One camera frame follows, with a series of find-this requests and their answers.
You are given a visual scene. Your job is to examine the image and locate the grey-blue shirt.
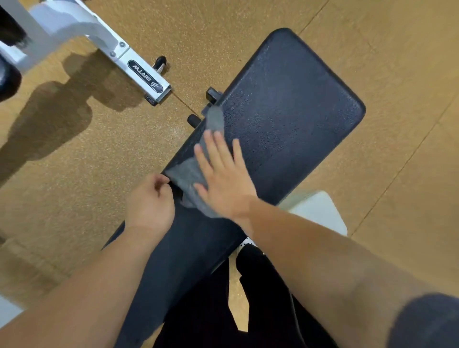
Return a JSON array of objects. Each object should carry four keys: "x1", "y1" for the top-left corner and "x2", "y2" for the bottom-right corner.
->
[{"x1": 387, "y1": 293, "x2": 459, "y2": 348}]

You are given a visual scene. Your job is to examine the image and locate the black adjustable weight bench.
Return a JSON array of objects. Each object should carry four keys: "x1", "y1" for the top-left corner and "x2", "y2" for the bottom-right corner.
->
[{"x1": 104, "y1": 28, "x2": 366, "y2": 348}]

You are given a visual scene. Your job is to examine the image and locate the white exercise machine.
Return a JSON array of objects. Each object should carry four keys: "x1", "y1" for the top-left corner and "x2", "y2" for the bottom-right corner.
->
[{"x1": 0, "y1": 0, "x2": 172, "y2": 107}]

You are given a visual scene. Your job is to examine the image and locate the black trousers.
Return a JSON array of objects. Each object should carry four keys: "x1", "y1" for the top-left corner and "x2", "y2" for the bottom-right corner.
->
[{"x1": 152, "y1": 245, "x2": 339, "y2": 348}]

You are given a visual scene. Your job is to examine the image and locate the grey cleaning cloth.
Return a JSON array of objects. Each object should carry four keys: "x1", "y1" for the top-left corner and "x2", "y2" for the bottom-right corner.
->
[{"x1": 164, "y1": 105, "x2": 226, "y2": 218}]

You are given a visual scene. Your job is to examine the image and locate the person's left forearm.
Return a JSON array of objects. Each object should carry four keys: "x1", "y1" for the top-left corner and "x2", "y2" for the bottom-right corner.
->
[{"x1": 0, "y1": 226, "x2": 162, "y2": 348}]

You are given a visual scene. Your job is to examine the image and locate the person's left hand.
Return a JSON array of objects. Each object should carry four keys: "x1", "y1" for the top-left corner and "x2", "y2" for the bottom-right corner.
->
[{"x1": 124, "y1": 173, "x2": 176, "y2": 239}]

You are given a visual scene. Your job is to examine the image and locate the person's right forearm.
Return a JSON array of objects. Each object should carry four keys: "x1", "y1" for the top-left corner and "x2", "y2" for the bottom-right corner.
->
[{"x1": 233, "y1": 195, "x2": 431, "y2": 348}]

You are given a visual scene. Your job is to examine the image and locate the white plastic container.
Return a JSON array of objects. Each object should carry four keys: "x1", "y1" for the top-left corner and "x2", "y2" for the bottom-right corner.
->
[{"x1": 278, "y1": 190, "x2": 349, "y2": 237}]

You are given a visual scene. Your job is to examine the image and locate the person's right hand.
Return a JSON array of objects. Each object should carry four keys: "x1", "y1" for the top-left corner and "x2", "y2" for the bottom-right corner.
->
[{"x1": 193, "y1": 130, "x2": 258, "y2": 221}]

